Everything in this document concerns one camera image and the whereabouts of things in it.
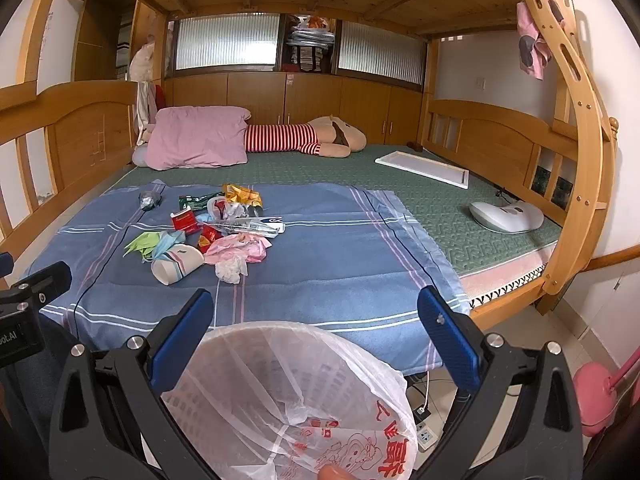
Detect white plastic trash bag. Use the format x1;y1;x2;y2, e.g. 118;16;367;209
163;322;418;479

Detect green paper scrap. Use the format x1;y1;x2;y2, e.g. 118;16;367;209
122;231;164;262

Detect blue cloth rag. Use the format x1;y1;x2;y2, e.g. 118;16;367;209
151;230;186;261

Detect white paper cup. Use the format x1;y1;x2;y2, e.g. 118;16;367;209
151;244;204;286

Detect red small box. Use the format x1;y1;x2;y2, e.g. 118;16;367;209
170;207;201;236

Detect green snack packet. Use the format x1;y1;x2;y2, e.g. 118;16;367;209
178;192;224;211

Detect pink plastic bag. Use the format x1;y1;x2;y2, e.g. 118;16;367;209
204;233;271;264

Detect white toothpaste box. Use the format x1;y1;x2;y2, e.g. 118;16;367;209
208;217;285;238

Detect yellow snack bag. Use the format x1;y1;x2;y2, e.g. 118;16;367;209
222;183;262;207

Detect red snack wrapper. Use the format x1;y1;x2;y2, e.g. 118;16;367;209
196;223;222;254

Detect person hand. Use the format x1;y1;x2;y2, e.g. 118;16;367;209
317;464;355;480

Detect pink floor object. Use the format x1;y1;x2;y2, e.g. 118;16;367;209
573;349;639;438

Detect white power strip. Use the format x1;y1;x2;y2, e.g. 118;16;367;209
416;420;438;453

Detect green bed mattress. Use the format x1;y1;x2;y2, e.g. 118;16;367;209
114;145;561;275

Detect grey crumpled foil ball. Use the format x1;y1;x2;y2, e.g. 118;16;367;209
139;191;162;211

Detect white massager device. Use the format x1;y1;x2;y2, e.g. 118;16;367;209
469;200;544;234

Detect blue striped blanket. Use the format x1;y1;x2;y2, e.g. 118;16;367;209
32;181;471;375

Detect white flat board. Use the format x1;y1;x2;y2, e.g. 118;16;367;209
375;151;470;190

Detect pink pillow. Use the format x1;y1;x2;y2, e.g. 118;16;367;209
144;106;250;171

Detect wooden bunk ladder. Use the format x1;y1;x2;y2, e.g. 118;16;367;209
525;0;617;314

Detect striped plush doll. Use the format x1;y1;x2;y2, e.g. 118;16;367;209
245;116;367;158

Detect pink hanging cloth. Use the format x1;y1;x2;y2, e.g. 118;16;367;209
516;1;552;80

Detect wooden bunk bed frame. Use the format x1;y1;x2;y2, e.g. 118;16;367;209
1;0;577;328

